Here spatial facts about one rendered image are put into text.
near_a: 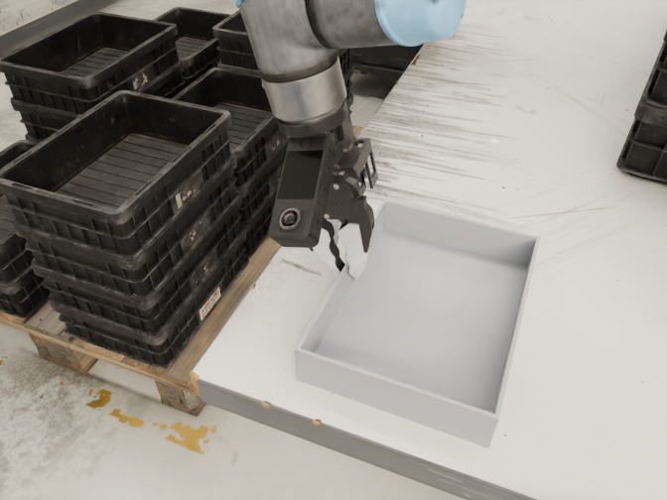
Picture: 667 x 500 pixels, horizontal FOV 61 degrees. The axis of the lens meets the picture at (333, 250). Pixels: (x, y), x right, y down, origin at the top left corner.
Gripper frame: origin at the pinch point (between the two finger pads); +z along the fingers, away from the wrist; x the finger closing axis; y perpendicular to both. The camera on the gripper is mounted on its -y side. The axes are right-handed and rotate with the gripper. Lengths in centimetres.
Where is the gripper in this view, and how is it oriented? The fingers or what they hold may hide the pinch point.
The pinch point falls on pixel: (346, 274)
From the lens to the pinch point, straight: 66.7
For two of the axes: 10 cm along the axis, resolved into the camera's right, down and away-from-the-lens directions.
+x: -9.2, -0.3, 3.9
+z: 2.3, 7.8, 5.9
